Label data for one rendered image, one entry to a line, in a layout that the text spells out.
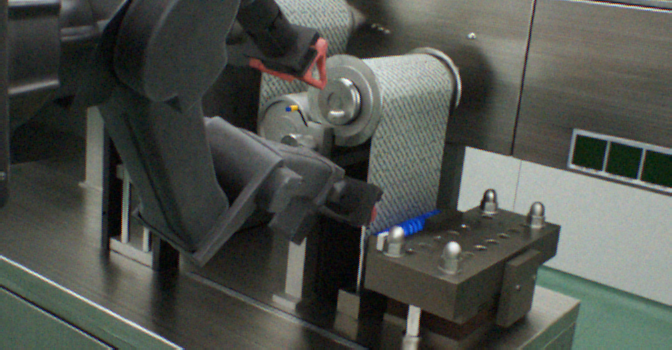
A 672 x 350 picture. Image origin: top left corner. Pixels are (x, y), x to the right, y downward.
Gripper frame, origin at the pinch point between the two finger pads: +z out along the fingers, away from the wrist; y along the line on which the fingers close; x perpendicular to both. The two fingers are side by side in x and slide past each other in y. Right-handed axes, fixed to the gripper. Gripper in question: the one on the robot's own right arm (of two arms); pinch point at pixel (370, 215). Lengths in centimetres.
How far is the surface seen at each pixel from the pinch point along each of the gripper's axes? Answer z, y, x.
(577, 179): 255, -55, 87
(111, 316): -18.3, -26.0, -30.7
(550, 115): 18.0, 15.8, 29.8
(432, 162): 12.6, 0.3, 14.6
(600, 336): 244, -20, 20
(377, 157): -5.3, 0.3, 8.5
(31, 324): -10, -51, -39
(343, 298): 3.8, -1.1, -14.0
